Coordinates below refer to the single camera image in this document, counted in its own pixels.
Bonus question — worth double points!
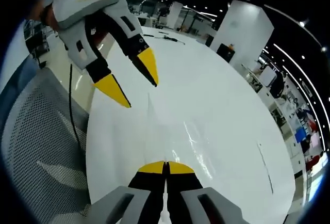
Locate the person's left hand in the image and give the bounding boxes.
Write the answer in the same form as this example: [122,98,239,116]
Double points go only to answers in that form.
[28,0,61,33]

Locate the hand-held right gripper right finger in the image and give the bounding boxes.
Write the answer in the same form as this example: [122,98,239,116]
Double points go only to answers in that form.
[166,161,250,224]

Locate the clear food packaging bag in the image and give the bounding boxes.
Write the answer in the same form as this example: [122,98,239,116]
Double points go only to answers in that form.
[143,91,216,183]

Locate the blue-grey fabric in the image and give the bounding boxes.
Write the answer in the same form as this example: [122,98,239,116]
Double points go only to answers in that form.
[0,56,39,132]

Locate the white square pillar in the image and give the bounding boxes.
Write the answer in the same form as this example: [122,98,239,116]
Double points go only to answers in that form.
[210,0,274,66]

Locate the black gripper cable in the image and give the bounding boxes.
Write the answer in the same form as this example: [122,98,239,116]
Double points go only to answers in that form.
[68,63,81,154]

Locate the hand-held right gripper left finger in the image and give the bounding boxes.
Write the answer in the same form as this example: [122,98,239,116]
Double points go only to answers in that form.
[86,160,166,224]

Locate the black display panel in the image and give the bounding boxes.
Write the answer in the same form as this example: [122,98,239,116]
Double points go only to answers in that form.
[216,42,236,63]

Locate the grey mesh office chair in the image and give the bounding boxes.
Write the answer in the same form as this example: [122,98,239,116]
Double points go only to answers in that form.
[0,67,92,224]

